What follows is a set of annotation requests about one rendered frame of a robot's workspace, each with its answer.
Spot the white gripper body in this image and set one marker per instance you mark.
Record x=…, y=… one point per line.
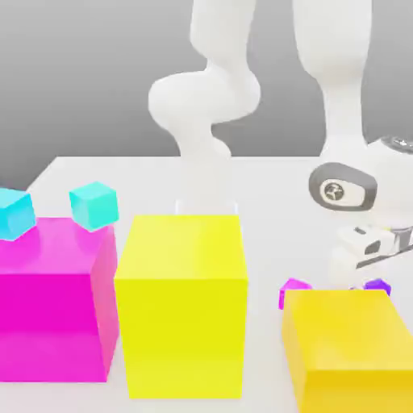
x=380, y=272

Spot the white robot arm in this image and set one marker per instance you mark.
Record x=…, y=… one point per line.
x=222, y=96

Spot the small purple cube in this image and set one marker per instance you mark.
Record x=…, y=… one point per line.
x=377, y=285

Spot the small magenta cube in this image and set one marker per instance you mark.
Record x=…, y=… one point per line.
x=293, y=285

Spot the small turquoise cube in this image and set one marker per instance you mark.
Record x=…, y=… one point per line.
x=93, y=206

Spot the small cyan cube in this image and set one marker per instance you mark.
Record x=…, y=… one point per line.
x=14, y=213

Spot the large orange box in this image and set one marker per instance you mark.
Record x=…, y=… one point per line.
x=351, y=348

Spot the large yellow box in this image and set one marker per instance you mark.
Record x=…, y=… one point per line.
x=180, y=306

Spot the large magenta box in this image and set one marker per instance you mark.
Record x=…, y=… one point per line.
x=48, y=306

